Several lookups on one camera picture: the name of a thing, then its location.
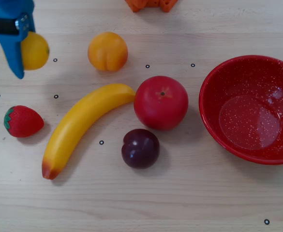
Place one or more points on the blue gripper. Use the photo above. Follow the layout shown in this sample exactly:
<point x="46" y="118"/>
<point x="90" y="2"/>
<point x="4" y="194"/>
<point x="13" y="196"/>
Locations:
<point x="4" y="28"/>

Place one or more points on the yellow plastic lemon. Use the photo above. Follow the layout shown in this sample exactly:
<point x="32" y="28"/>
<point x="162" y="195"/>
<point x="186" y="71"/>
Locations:
<point x="36" y="52"/>

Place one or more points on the dark purple plastic plum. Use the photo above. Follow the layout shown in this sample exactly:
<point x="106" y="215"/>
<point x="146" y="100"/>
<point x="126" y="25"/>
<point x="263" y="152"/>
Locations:
<point x="140" y="148"/>

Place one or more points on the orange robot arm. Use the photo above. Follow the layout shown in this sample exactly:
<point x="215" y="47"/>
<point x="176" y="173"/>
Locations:
<point x="151" y="4"/>

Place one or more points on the orange plastic peach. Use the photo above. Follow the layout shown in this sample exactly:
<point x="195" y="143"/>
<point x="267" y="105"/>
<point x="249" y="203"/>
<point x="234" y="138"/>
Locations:
<point x="107" y="50"/>

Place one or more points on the red plastic strawberry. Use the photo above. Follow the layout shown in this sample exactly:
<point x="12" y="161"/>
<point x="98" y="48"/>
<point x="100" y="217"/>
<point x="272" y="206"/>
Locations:
<point x="24" y="122"/>

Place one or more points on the yellow plastic banana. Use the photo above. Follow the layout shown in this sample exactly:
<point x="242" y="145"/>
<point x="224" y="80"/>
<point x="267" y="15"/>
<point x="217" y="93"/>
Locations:
<point x="83" y="113"/>

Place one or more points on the red plastic apple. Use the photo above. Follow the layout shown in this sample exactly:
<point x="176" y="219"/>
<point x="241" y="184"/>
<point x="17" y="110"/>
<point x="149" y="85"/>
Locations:
<point x="160" y="106"/>

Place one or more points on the red speckled bowl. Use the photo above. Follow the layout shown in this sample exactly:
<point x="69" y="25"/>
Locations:
<point x="247" y="116"/>

